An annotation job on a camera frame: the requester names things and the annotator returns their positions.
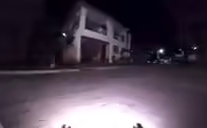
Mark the grey paved road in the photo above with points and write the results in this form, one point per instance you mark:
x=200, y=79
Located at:
x=124, y=90

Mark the white two-storey building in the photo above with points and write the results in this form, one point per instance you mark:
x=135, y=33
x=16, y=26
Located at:
x=78, y=33

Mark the street light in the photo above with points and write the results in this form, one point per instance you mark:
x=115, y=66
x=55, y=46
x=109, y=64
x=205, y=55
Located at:
x=64, y=34
x=161, y=51

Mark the robot's own part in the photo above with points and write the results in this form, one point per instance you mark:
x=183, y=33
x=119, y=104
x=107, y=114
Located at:
x=66, y=126
x=138, y=126

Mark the pale kerb strip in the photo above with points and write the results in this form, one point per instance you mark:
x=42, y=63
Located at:
x=31, y=71

